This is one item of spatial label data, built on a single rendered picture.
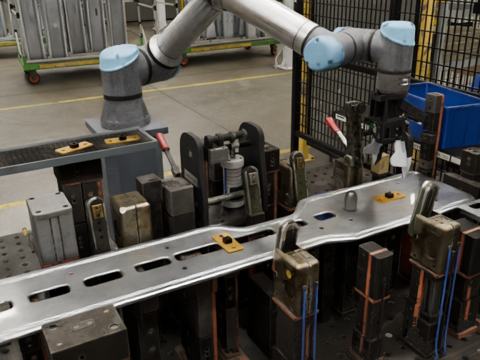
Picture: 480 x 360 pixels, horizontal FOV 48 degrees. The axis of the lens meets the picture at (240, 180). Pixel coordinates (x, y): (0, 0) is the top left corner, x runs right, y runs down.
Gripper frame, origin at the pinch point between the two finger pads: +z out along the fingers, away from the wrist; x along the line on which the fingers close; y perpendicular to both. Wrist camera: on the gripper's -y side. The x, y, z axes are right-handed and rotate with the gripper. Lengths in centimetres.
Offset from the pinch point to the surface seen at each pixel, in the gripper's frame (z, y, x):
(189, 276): 7, 59, 8
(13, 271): 38, 87, -65
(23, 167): -9, 82, -27
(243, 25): 69, -359, -721
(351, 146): -2.0, 1.6, -13.5
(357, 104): -13.3, 0.7, -13.4
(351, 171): 5.0, 1.8, -13.0
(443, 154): 6.6, -32.4, -11.5
